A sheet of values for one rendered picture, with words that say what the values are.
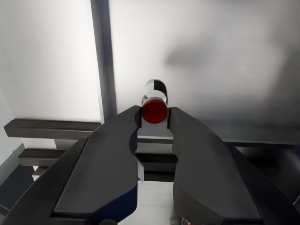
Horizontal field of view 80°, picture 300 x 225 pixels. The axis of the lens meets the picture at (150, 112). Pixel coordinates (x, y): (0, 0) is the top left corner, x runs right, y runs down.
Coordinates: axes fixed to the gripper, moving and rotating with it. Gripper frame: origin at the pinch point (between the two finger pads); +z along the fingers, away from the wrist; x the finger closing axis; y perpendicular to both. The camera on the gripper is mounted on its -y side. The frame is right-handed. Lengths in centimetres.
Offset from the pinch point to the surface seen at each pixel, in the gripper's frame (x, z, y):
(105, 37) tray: -5.5, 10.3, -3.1
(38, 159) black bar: -16.8, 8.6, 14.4
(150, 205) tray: 0.6, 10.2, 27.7
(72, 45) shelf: -9.5, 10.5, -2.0
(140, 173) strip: -1.1, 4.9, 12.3
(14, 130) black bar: -18.6, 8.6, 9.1
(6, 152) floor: -117, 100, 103
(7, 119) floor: -104, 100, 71
